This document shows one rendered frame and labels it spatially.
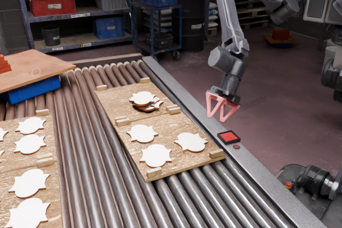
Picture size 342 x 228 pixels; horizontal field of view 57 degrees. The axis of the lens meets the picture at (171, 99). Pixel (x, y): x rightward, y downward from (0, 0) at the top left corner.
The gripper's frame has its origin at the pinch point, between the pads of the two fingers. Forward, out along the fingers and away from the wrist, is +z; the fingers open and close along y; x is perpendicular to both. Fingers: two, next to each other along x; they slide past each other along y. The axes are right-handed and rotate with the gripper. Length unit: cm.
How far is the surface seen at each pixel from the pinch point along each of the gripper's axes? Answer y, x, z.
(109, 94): -30, -82, 13
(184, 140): -21.4, -20.7, 15.3
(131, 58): -72, -119, -13
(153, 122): -25, -42, 15
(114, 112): -20, -64, 19
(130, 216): 12.2, -9.1, 39.9
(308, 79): -357, -72, -87
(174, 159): -12.3, -16.2, 22.3
